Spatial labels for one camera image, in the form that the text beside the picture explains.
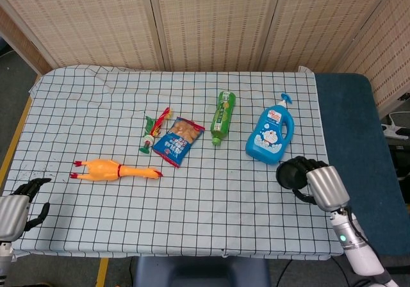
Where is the blue snack bag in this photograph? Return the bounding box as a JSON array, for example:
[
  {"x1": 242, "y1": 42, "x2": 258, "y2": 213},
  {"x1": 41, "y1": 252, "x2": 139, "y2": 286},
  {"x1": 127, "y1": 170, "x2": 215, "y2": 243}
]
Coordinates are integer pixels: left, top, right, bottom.
[{"x1": 152, "y1": 116, "x2": 206, "y2": 168}]

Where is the black grid white tablecloth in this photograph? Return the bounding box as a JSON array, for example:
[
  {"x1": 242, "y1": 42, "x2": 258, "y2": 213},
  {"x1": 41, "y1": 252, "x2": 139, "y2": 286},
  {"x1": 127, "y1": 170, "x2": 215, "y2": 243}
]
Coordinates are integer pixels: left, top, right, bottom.
[{"x1": 1, "y1": 64, "x2": 345, "y2": 259}]

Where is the blue cartoon detergent bottle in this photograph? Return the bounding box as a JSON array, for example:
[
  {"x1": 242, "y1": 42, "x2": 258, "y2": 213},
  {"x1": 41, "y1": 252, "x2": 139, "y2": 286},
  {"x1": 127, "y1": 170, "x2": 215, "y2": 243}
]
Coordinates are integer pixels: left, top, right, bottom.
[{"x1": 245, "y1": 93, "x2": 295, "y2": 165}]

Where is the woven bamboo folding screen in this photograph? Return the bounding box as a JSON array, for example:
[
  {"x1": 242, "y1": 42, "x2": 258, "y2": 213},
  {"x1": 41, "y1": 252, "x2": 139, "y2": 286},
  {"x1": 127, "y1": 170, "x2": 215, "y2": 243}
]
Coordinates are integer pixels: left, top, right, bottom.
[{"x1": 0, "y1": 0, "x2": 410, "y2": 119}]

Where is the dark blue chair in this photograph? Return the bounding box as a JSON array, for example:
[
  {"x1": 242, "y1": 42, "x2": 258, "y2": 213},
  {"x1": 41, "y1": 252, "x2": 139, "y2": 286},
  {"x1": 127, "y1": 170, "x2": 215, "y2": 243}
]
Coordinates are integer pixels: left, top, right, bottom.
[{"x1": 133, "y1": 255, "x2": 272, "y2": 287}]

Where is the yellow rubber chicken toy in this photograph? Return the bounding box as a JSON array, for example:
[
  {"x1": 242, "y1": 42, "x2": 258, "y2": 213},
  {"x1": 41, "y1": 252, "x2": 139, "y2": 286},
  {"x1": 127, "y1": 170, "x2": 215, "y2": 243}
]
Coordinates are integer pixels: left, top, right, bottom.
[{"x1": 70, "y1": 158, "x2": 163, "y2": 182}]

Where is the green tea bottle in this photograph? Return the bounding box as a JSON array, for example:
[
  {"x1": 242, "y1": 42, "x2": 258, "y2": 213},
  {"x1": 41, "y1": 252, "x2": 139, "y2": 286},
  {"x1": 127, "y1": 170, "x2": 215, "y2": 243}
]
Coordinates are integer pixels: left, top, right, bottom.
[{"x1": 210, "y1": 90, "x2": 237, "y2": 146}]

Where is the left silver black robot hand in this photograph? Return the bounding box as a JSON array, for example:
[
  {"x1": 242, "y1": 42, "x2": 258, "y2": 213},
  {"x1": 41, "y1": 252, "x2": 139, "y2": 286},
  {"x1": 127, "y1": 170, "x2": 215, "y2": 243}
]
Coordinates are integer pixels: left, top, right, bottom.
[{"x1": 0, "y1": 177, "x2": 53, "y2": 242}]

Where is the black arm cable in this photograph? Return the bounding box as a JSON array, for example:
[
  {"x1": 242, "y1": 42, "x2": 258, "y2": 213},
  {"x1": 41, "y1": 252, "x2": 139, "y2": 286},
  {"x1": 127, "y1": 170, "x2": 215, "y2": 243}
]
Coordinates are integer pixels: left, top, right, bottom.
[{"x1": 347, "y1": 205, "x2": 370, "y2": 247}]

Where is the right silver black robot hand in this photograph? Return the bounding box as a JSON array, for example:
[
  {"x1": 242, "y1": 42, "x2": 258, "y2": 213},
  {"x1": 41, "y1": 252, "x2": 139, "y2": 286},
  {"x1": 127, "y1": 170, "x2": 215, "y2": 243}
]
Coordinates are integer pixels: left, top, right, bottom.
[{"x1": 290, "y1": 156, "x2": 350, "y2": 212}]

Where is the feather shuttlecock green base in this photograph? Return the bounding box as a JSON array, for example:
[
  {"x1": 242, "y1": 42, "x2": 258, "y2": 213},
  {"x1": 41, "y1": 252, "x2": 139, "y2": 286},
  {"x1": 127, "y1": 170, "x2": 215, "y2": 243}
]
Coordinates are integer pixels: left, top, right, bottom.
[{"x1": 139, "y1": 106, "x2": 172, "y2": 155}]

